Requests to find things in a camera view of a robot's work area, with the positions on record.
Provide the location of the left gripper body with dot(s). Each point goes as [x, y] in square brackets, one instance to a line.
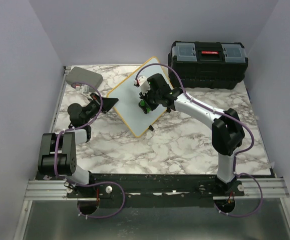
[92, 109]

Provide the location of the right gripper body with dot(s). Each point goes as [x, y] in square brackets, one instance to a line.
[152, 99]

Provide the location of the green whiteboard eraser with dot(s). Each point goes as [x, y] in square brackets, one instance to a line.
[143, 103]

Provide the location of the yellow framed whiteboard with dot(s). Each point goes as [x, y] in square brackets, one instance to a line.
[128, 98]

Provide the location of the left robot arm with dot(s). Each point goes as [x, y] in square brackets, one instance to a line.
[57, 156]

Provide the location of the grey plastic case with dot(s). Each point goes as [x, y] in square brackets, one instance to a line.
[79, 76]

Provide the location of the black plastic toolbox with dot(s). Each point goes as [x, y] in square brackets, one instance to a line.
[212, 65]

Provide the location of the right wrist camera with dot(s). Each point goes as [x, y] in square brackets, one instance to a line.
[142, 83]

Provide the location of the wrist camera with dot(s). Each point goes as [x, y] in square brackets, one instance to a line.
[82, 89]
[142, 83]

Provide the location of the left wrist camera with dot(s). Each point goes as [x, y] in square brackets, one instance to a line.
[82, 89]

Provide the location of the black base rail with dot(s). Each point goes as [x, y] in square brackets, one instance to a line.
[110, 191]

